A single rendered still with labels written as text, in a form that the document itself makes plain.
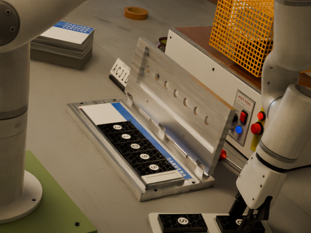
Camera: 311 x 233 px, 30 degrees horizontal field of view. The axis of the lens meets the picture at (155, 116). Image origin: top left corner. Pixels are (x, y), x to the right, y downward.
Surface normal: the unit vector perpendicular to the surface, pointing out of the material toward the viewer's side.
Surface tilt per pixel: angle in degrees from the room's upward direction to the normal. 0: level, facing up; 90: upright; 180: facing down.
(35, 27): 94
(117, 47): 0
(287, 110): 79
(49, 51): 90
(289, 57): 99
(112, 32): 0
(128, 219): 0
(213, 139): 83
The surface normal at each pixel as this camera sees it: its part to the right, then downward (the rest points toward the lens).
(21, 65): 0.66, -0.48
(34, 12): 0.66, 0.28
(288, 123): -0.52, 0.18
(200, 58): -0.86, 0.11
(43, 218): 0.15, -0.89
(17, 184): 0.89, 0.30
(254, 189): -0.89, -0.19
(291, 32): -0.47, 0.46
